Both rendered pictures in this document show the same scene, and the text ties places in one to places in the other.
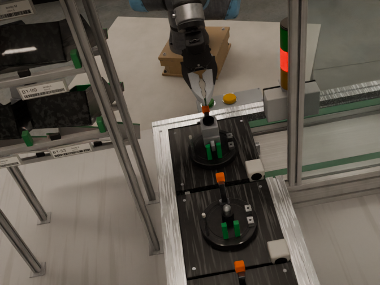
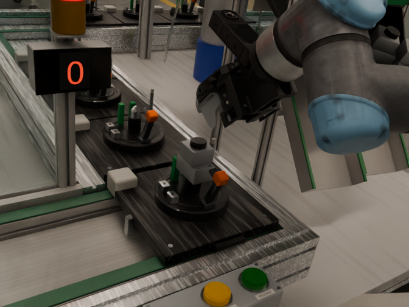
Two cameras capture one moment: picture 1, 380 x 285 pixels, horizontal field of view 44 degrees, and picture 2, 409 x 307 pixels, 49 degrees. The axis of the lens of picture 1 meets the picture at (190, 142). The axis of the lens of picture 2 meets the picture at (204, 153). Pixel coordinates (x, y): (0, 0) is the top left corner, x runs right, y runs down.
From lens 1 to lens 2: 1.63 m
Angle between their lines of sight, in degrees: 98
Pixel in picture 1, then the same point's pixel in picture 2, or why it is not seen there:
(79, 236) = (293, 173)
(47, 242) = not seen: hidden behind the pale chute
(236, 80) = not seen: outside the picture
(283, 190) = (80, 172)
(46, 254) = not seen: hidden behind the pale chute
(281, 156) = (90, 241)
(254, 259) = (99, 122)
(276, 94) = (90, 42)
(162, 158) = (257, 192)
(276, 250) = (79, 117)
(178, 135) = (255, 213)
